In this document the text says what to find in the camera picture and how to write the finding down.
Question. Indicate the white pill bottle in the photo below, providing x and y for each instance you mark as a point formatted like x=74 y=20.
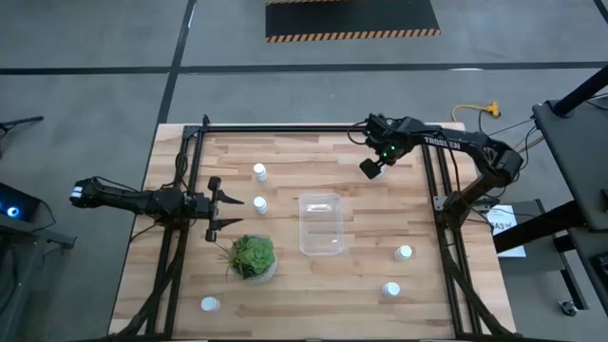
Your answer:
x=260 y=171
x=260 y=204
x=403 y=252
x=391 y=289
x=209 y=304

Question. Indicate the black stand beam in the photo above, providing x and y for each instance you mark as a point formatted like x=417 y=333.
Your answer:
x=537 y=228

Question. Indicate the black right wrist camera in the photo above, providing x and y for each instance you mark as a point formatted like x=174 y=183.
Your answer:
x=369 y=169

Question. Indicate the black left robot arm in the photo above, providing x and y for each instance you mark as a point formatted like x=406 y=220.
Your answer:
x=142 y=202

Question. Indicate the black tripod leg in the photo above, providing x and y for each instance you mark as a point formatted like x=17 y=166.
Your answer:
x=24 y=121

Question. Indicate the black caster wheel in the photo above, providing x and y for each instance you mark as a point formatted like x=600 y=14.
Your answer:
x=568 y=309

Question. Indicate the black aluminium frame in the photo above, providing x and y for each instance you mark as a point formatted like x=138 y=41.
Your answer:
x=309 y=128

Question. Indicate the white paper sheet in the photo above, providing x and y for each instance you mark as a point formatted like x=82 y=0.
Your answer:
x=504 y=216

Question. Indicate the black computer tower blue light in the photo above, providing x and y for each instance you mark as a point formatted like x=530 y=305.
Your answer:
x=24 y=202

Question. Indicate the dark grey floor plate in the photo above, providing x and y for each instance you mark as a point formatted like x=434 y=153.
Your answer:
x=546 y=266

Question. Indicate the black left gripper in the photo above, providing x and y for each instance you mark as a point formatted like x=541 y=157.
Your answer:
x=214 y=209

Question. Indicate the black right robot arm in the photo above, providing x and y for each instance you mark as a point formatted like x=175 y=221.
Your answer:
x=475 y=142

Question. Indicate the black mat with hazard stripes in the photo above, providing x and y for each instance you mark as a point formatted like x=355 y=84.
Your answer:
x=351 y=16

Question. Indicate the grey metal cart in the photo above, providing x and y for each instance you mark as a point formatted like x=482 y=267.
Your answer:
x=28 y=233

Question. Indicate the green succulent in patterned pot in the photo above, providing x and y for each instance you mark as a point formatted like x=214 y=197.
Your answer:
x=252 y=256

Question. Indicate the clear plastic basket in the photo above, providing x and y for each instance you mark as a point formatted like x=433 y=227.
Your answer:
x=320 y=233

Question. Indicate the black pole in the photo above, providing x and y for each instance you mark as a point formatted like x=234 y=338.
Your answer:
x=582 y=90

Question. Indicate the black side table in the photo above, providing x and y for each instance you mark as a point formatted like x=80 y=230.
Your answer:
x=579 y=157

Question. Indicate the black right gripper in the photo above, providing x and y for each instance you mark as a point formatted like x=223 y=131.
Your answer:
x=385 y=135

